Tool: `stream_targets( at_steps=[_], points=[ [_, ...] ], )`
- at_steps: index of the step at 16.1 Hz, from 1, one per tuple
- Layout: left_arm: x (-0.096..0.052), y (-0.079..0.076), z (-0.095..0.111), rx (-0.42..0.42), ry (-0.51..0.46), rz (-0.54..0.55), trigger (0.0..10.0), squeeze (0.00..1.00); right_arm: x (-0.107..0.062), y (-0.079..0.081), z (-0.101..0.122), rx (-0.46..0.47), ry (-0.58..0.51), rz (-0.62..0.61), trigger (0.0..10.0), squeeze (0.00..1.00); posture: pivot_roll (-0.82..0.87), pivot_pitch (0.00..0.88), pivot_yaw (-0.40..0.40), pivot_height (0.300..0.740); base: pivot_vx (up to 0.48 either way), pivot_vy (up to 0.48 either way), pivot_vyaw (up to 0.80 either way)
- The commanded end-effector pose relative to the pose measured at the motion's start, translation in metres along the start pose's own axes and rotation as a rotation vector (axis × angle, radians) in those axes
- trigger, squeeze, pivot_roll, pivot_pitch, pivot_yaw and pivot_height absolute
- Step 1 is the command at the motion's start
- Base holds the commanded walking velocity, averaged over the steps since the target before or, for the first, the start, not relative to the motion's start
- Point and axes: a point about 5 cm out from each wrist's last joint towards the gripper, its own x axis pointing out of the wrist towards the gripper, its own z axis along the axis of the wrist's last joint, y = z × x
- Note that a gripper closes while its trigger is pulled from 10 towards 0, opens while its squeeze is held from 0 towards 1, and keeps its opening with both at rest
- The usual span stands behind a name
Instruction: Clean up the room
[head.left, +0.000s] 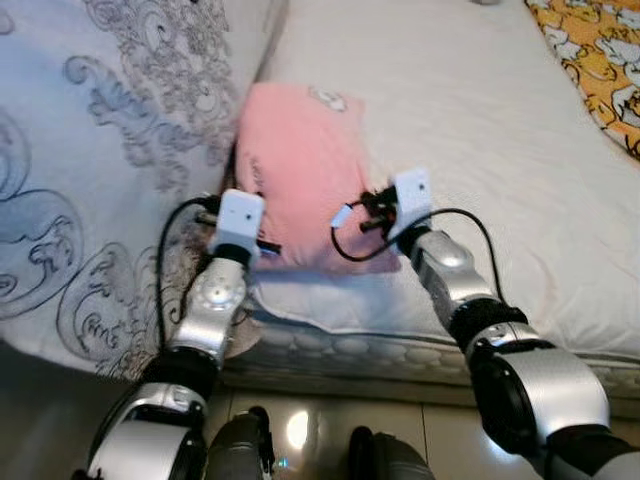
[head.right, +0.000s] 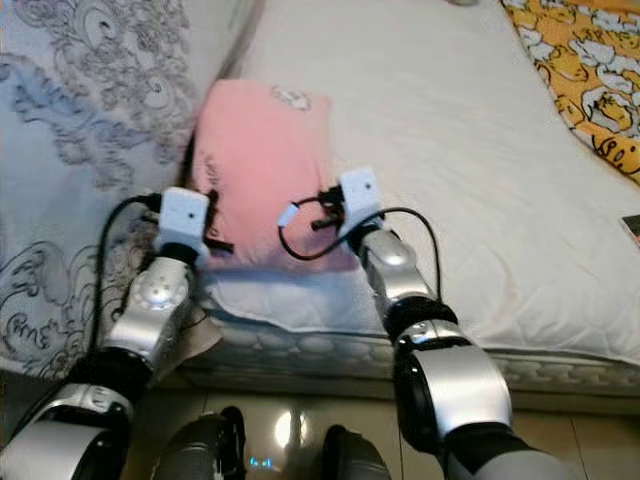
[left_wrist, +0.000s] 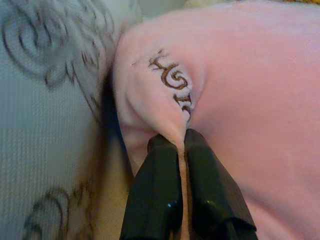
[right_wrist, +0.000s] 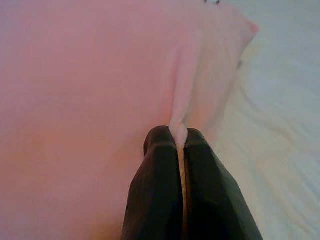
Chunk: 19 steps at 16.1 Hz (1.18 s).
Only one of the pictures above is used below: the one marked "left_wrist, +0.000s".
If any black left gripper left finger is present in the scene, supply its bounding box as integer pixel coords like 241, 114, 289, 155
119, 133, 185, 240

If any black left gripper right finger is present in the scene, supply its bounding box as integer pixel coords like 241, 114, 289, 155
183, 128, 257, 240

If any pink plush pillow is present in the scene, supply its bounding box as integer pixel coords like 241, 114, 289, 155
109, 0, 320, 240

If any grey printed headboard cushion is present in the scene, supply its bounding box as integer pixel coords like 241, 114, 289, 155
0, 0, 141, 240

